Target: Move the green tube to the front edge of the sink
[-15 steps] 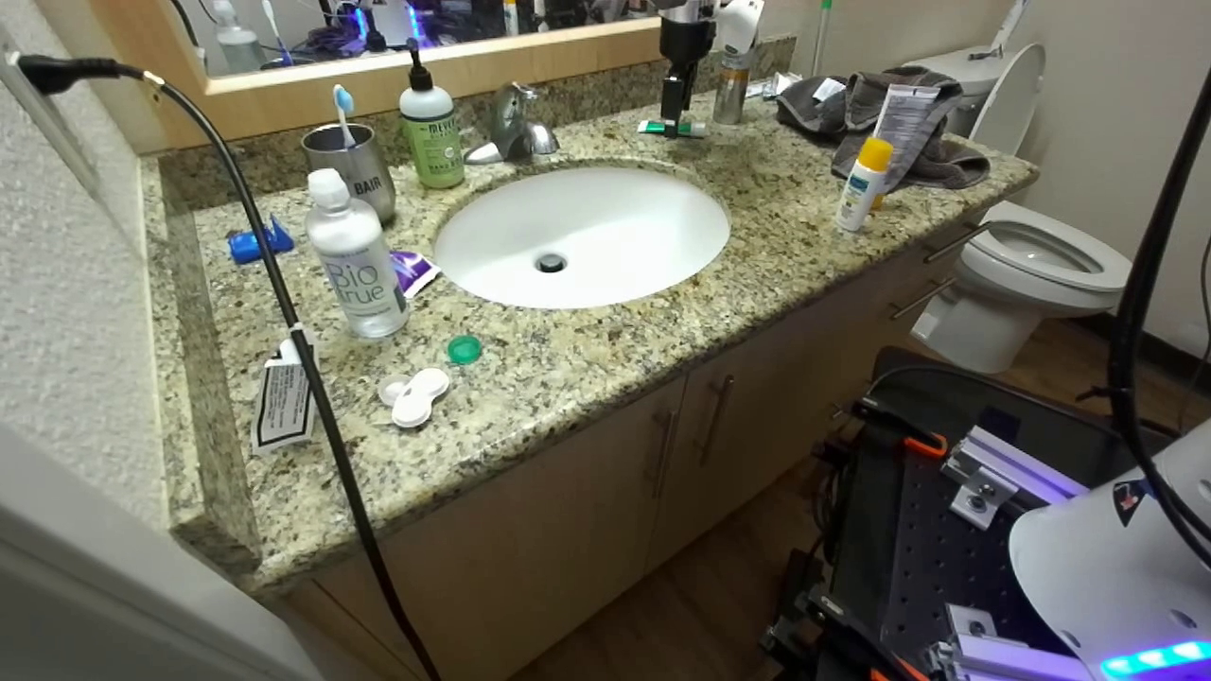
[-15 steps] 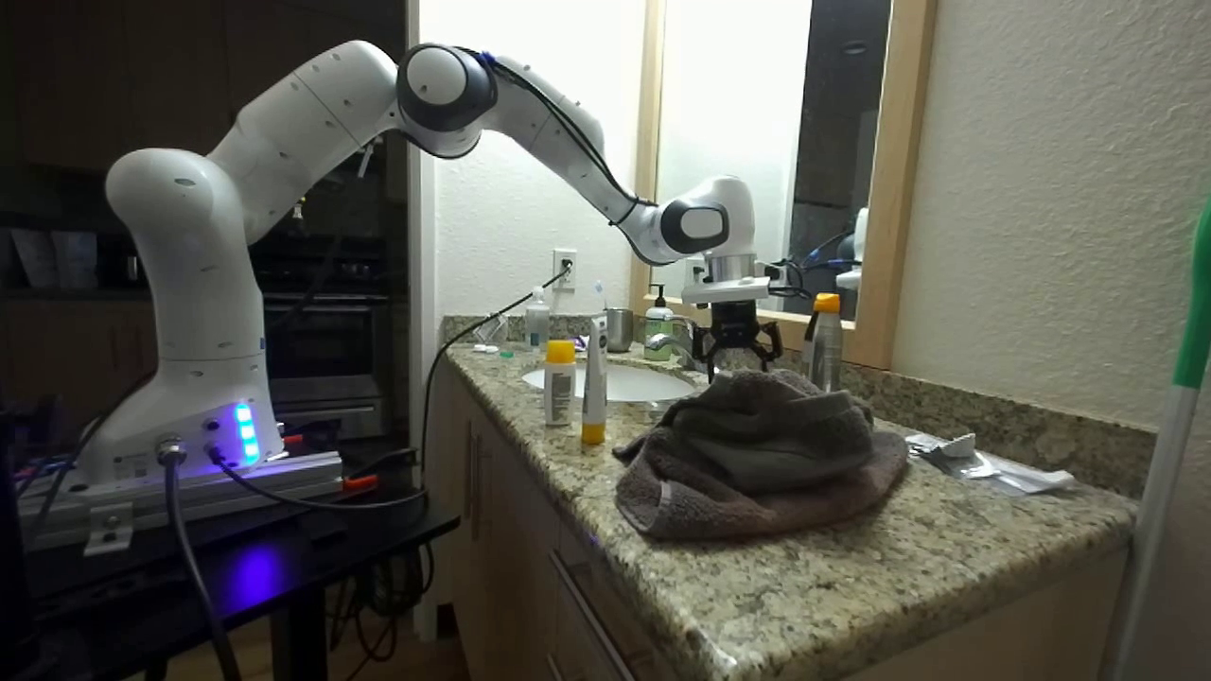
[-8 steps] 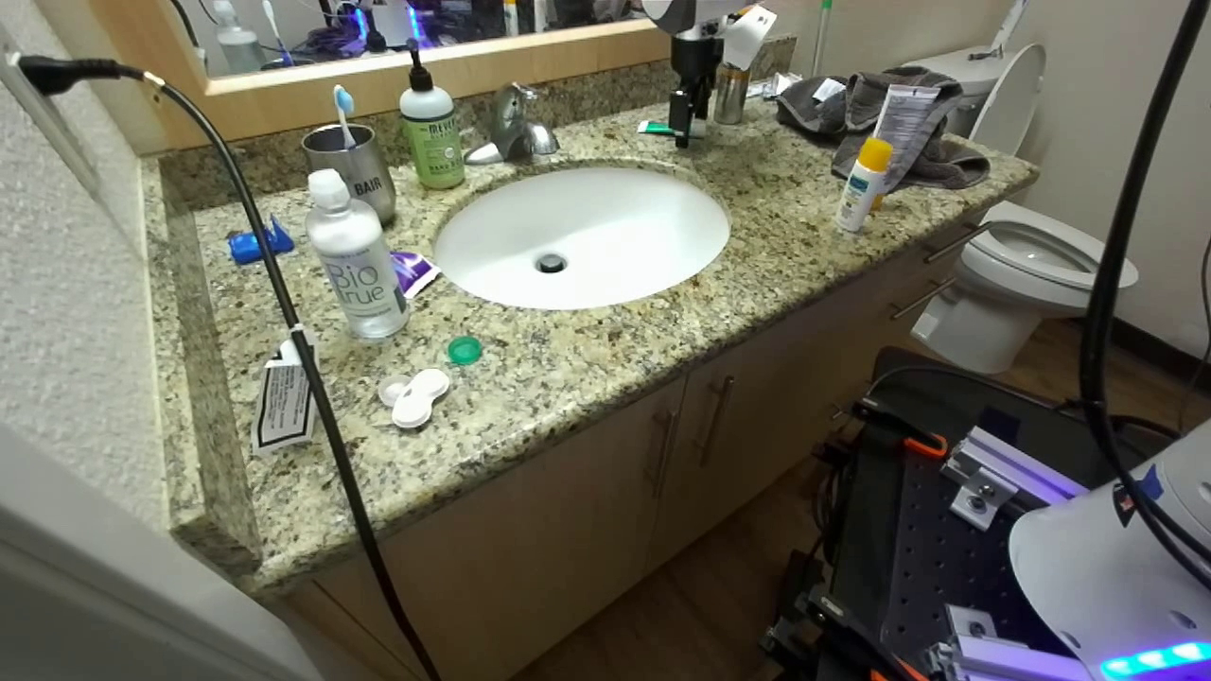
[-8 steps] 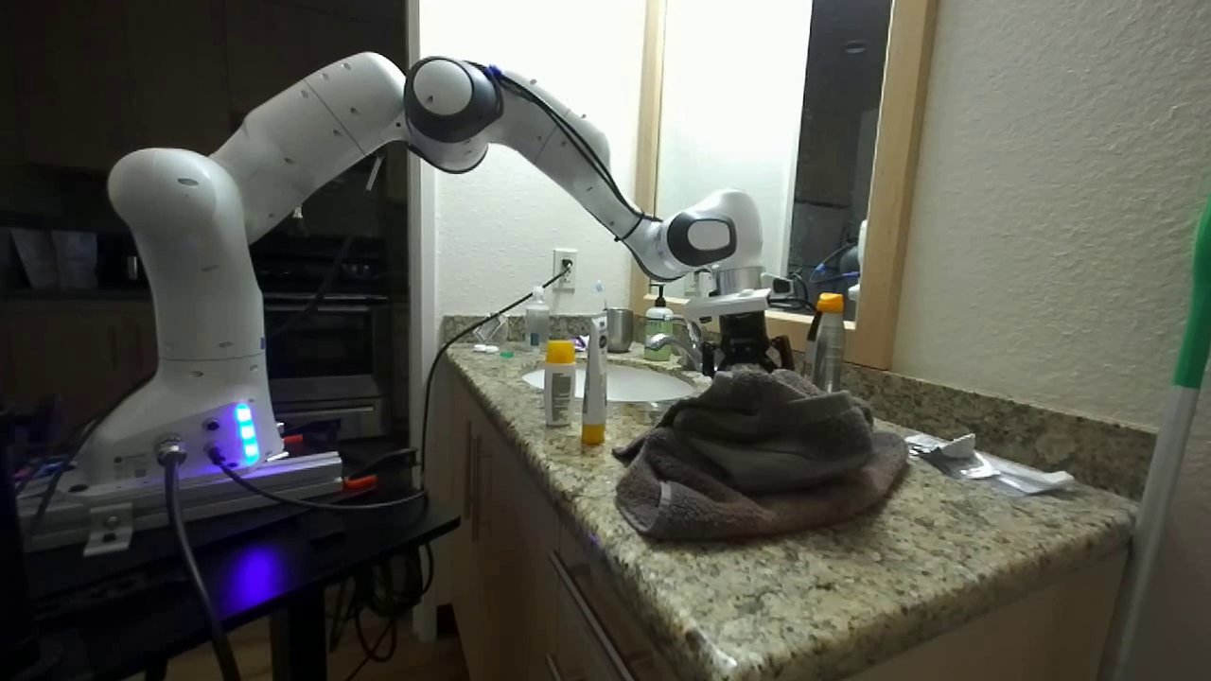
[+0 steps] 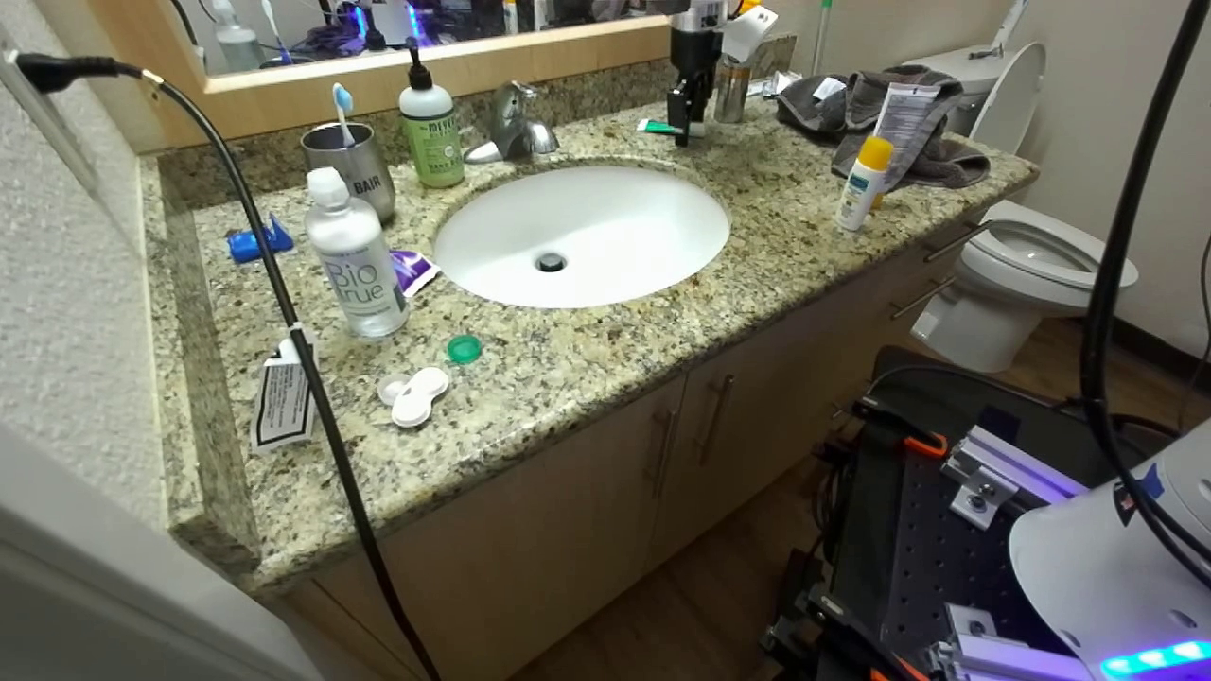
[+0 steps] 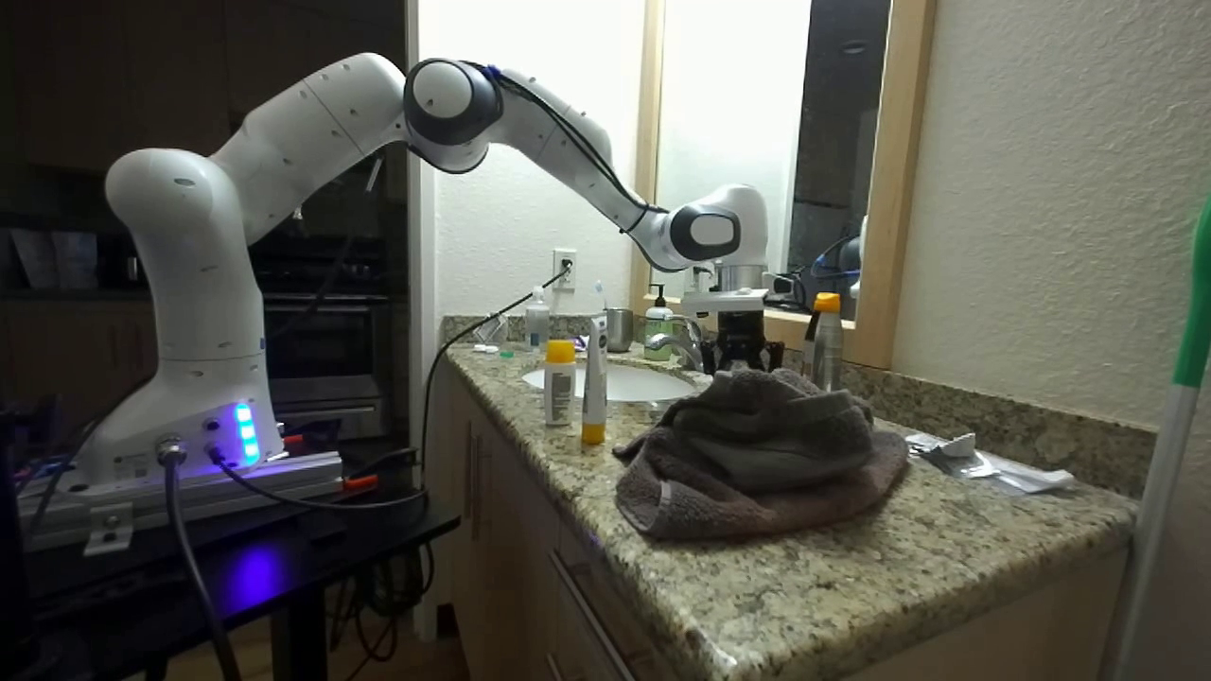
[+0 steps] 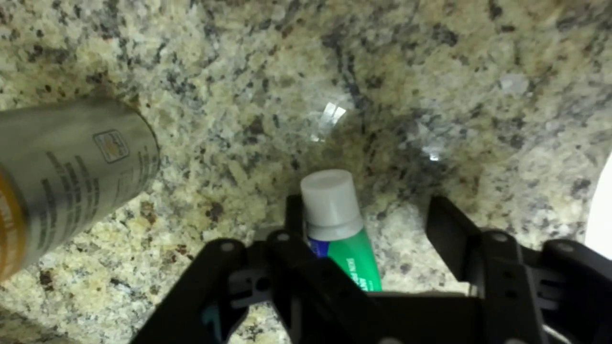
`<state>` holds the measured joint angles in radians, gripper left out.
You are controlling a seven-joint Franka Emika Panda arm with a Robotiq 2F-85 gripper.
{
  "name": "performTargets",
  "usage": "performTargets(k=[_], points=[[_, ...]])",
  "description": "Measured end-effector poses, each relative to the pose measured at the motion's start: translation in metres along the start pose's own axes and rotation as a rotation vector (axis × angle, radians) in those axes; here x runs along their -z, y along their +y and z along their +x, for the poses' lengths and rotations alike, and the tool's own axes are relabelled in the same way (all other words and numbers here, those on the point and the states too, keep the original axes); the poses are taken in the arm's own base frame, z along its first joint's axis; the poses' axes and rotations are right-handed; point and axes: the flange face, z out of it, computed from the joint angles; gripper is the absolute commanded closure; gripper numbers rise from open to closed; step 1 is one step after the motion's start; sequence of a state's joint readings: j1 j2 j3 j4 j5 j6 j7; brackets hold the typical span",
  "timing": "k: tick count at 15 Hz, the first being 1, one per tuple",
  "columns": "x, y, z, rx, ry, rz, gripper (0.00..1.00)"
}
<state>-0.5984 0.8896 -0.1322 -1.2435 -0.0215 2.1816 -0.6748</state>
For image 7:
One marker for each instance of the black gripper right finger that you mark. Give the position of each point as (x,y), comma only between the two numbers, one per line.
(510,280)

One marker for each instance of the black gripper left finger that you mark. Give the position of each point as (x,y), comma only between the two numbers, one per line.
(299,280)

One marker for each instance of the green tube with white cap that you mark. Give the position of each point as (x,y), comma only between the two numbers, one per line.
(337,230)

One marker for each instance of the white sink basin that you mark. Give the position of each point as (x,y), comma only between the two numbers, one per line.
(603,203)

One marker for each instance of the silver can with yellow cap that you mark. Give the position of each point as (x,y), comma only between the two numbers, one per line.
(70,178)

